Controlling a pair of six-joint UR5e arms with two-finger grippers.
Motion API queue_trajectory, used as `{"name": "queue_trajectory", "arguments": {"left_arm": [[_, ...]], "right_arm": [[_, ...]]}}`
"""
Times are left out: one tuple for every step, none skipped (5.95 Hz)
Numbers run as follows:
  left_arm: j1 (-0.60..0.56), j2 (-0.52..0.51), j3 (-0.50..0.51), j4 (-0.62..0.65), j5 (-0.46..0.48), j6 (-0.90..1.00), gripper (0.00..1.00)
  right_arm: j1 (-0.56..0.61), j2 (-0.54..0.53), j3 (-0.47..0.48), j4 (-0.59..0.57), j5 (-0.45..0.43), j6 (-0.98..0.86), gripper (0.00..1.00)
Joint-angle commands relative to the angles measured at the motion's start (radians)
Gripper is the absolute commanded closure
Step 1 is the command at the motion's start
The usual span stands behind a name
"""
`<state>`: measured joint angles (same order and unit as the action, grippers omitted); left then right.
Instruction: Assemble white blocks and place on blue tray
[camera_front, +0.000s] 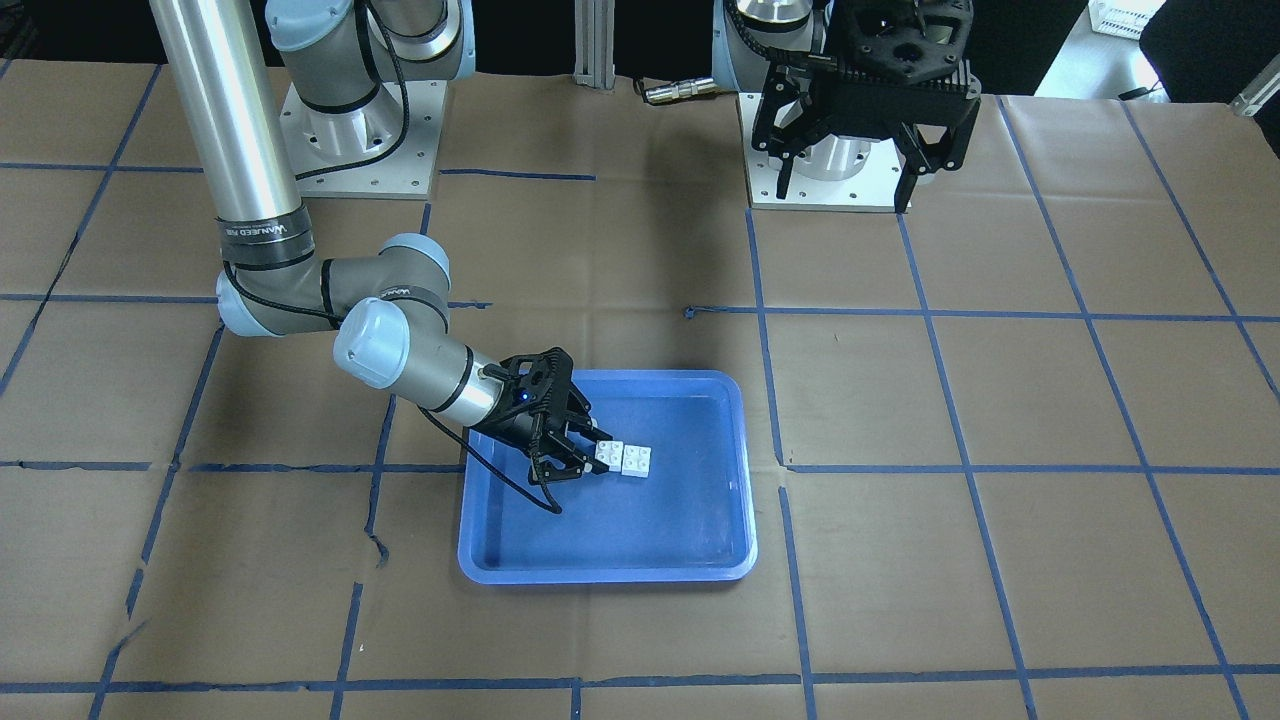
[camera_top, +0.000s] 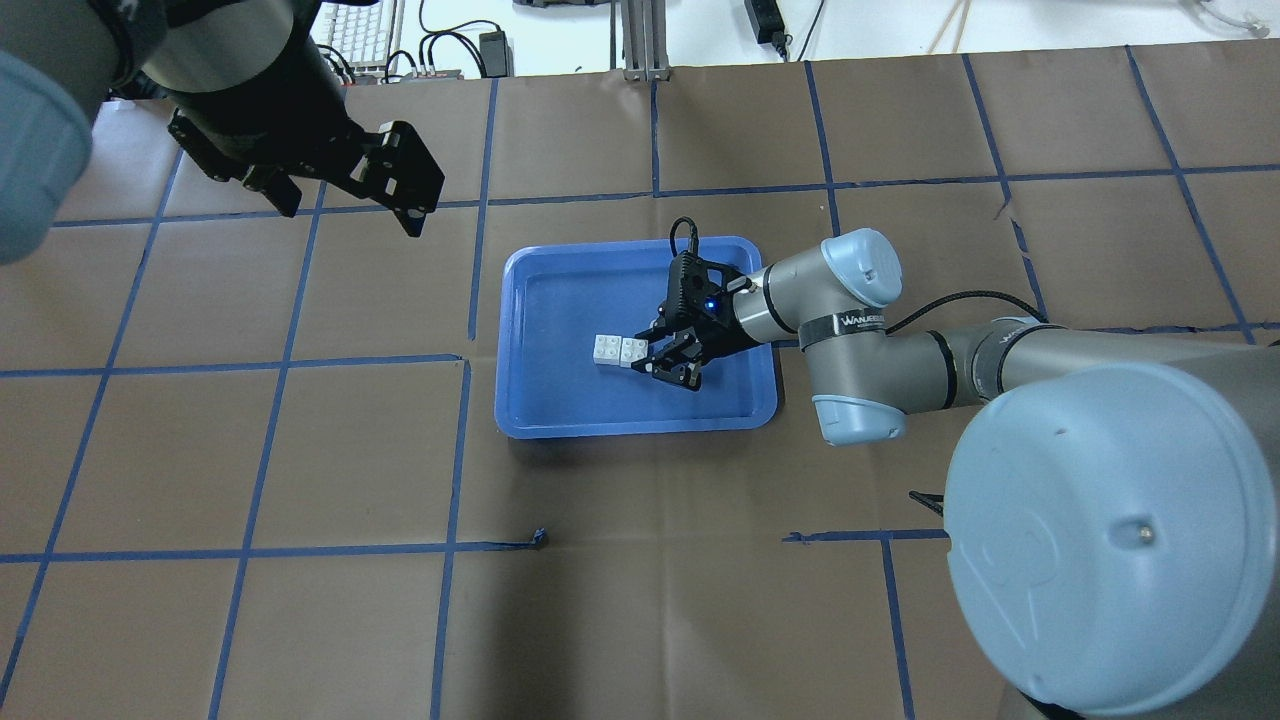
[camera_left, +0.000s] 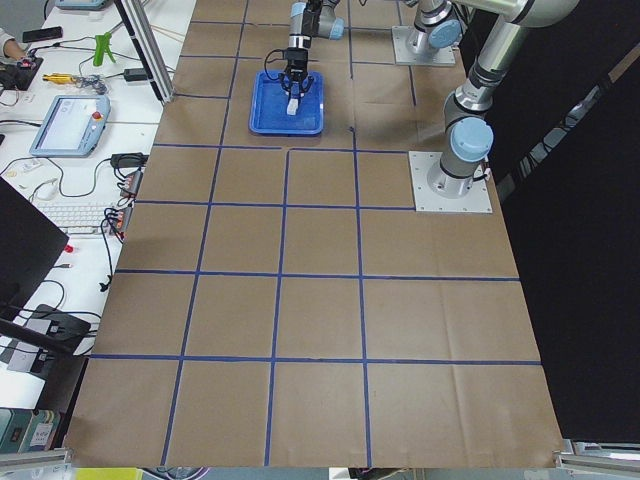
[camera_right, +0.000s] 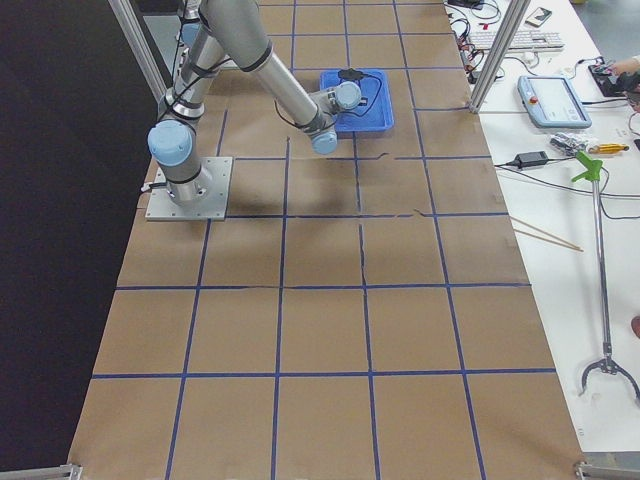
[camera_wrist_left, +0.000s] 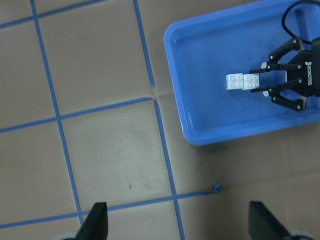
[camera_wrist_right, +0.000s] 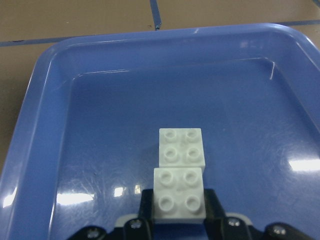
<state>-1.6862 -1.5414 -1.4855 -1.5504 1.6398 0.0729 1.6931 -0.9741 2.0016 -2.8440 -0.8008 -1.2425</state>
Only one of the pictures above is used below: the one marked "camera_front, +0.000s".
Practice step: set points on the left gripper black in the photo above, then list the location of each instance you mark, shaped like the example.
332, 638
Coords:
779, 124

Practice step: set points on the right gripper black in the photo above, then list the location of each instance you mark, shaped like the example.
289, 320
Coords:
517, 424

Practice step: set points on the white block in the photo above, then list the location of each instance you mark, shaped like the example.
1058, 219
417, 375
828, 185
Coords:
636, 461
610, 454

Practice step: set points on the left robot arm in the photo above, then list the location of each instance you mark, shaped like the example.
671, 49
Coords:
788, 23

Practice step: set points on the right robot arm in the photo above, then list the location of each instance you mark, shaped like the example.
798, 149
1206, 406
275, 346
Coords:
389, 311

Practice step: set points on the blue plastic tray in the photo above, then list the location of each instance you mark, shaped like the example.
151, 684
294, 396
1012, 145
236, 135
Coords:
690, 519

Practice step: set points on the metal connector plug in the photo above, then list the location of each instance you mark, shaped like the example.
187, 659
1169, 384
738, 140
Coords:
678, 91

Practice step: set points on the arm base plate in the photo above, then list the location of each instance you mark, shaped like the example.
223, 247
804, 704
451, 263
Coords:
838, 174
403, 166

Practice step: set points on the aluminium frame post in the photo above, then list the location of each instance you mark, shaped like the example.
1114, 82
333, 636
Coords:
593, 39

